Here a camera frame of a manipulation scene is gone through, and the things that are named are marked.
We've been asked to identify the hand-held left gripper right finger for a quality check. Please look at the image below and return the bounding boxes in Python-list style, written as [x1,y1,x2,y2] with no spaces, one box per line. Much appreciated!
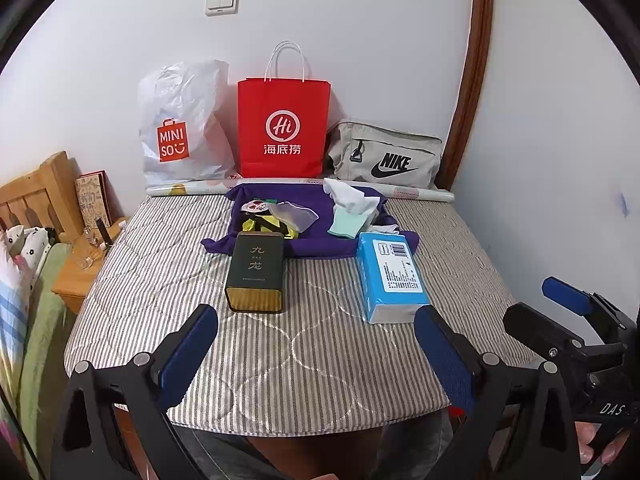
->
[414,305,583,480]

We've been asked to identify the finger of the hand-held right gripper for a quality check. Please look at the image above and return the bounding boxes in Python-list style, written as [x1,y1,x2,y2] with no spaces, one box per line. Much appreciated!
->
[542,276,636,341]
[502,302,626,376]

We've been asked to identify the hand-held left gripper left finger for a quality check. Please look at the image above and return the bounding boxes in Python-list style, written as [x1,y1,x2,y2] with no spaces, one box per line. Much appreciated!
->
[50,303,221,480]

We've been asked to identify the dark green tin box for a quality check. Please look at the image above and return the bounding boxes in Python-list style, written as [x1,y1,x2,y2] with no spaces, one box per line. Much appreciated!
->
[224,232,285,314]

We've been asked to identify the blue tissue pack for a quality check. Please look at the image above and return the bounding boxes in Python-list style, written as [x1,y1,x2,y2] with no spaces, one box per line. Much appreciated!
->
[356,232,431,324]

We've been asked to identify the yellow black sachet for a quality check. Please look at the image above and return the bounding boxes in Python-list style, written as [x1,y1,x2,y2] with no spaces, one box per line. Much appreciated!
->
[239,212,301,238]

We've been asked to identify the mint green cloth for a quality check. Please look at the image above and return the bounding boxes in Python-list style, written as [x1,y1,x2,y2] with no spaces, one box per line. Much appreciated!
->
[327,207,373,239]

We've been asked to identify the clear plastic bag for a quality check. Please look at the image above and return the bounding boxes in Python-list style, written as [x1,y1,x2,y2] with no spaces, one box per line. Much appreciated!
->
[267,201,319,233]

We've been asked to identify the white and green socks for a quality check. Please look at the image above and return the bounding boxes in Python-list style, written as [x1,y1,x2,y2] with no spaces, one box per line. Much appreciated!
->
[322,177,383,213]

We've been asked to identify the person's right hand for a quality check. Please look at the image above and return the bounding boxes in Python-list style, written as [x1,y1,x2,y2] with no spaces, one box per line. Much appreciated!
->
[574,420,632,466]

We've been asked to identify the striped mattress pad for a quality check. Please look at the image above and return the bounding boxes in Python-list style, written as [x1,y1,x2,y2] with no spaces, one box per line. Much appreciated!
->
[64,192,543,433]

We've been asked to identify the wooden nightstand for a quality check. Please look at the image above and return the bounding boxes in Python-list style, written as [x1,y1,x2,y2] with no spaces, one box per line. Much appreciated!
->
[51,216,132,315]

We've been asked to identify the clear glass cup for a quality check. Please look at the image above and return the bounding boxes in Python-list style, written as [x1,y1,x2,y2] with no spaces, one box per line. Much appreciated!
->
[72,237,101,268]

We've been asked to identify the green bedsheet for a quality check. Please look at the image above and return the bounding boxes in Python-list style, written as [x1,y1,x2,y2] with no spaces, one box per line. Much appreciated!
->
[17,245,76,411]

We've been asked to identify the rolled printed paper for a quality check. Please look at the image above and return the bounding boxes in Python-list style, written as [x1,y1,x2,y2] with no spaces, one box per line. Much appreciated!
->
[147,177,456,202]

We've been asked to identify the purple towel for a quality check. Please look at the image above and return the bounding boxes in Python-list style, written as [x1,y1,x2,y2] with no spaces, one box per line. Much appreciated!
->
[201,183,420,259]

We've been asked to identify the patterned brown book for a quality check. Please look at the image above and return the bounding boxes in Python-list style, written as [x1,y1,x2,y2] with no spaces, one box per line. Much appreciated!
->
[75,170,113,228]

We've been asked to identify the spotted white plush toy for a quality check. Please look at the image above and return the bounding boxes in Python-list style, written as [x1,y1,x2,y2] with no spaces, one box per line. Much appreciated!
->
[5,225,56,291]

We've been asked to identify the grey waist bag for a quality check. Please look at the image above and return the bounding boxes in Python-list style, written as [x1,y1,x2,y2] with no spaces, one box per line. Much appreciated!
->
[325,119,444,183]

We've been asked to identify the wooden headboard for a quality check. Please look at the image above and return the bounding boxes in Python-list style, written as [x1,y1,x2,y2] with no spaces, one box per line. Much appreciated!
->
[0,151,83,243]

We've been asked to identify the red paper bag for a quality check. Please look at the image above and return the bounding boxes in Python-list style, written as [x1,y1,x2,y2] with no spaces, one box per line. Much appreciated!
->
[236,40,332,179]

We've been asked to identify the white plastic shopping bag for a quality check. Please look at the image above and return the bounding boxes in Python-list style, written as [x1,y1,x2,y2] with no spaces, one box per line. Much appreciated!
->
[137,60,237,188]

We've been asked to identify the brown wooden door frame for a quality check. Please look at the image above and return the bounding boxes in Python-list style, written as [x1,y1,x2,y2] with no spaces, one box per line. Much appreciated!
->
[440,0,496,188]

